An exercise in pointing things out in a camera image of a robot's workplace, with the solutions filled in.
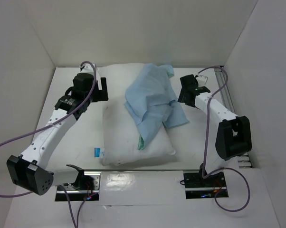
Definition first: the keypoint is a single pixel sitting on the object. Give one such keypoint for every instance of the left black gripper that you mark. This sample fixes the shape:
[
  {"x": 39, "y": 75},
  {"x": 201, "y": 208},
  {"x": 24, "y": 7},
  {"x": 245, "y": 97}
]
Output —
[{"x": 101, "y": 95}]

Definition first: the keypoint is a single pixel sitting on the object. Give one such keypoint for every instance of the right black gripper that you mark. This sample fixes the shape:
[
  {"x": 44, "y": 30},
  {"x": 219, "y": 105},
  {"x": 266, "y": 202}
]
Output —
[{"x": 184, "y": 92}]

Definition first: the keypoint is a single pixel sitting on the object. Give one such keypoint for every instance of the light blue pillowcase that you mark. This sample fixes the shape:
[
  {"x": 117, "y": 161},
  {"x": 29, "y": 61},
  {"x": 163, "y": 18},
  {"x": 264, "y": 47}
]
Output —
[{"x": 152, "y": 102}]

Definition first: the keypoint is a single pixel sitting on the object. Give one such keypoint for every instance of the white pillow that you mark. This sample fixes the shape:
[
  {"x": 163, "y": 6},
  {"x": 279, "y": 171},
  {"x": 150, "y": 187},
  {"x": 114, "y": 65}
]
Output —
[{"x": 121, "y": 136}]

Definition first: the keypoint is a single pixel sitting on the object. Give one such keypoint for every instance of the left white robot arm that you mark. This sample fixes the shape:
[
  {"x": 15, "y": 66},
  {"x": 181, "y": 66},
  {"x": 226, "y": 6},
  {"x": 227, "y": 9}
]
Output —
[{"x": 28, "y": 170}]

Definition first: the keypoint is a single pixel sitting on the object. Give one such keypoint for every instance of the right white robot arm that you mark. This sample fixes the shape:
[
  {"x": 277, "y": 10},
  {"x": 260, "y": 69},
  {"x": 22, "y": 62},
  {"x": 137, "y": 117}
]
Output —
[{"x": 202, "y": 102}]

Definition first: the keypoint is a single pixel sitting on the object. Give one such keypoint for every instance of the blue white pillow tag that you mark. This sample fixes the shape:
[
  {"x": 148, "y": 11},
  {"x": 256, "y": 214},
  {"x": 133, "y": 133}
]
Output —
[{"x": 99, "y": 152}]

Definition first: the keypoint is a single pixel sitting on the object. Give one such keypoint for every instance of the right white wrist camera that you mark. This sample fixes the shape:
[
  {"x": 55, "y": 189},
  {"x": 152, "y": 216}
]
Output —
[{"x": 202, "y": 80}]

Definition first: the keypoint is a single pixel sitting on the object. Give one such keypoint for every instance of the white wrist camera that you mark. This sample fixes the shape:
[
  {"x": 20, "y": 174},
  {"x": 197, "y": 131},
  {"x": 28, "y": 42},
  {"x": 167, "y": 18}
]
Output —
[
  {"x": 202, "y": 80},
  {"x": 87, "y": 68}
]

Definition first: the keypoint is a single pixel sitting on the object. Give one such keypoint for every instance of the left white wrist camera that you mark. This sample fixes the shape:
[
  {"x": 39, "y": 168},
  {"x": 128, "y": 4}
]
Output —
[{"x": 87, "y": 68}]

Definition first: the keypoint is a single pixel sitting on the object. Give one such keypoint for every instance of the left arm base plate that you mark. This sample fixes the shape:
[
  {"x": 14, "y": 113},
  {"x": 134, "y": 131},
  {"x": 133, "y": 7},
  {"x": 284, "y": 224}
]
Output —
[{"x": 86, "y": 188}]

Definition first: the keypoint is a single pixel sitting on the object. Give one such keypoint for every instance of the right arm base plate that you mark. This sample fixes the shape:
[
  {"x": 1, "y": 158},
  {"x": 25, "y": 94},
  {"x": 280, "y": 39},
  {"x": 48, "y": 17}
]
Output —
[{"x": 198, "y": 188}]

